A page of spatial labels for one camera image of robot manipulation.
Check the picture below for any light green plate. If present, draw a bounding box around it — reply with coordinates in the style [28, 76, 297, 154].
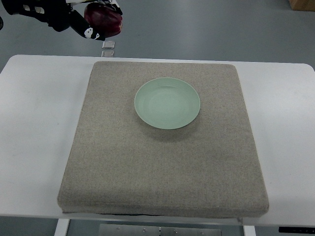
[134, 78, 201, 130]

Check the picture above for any beige fabric cushion mat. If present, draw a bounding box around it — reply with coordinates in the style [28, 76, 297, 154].
[58, 61, 269, 218]

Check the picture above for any upper floor socket plate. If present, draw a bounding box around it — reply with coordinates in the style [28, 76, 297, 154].
[102, 41, 115, 49]

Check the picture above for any white table leg right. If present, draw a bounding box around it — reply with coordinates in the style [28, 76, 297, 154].
[243, 226, 256, 236]

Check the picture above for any lower floor socket plate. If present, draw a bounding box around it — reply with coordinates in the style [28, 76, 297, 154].
[101, 50, 115, 58]

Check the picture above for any floor socket plate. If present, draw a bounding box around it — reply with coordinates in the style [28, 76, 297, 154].
[102, 41, 115, 49]
[101, 50, 115, 58]

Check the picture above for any black table control panel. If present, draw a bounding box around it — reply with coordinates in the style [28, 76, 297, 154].
[279, 227, 315, 234]

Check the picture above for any dark red apple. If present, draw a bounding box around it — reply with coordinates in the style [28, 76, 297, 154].
[84, 2, 123, 38]

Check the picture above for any white table leg left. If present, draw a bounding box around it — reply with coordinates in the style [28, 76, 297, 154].
[54, 219, 70, 236]

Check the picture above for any metal table crossbar plate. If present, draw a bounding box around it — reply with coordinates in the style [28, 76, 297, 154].
[98, 224, 222, 236]

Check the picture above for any cardboard box corner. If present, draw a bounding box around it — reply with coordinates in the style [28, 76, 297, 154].
[289, 0, 315, 11]

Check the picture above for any white table leg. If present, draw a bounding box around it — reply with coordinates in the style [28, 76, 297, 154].
[243, 226, 256, 236]
[54, 219, 70, 236]

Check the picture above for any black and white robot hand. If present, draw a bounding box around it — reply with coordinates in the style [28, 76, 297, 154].
[2, 0, 123, 41]

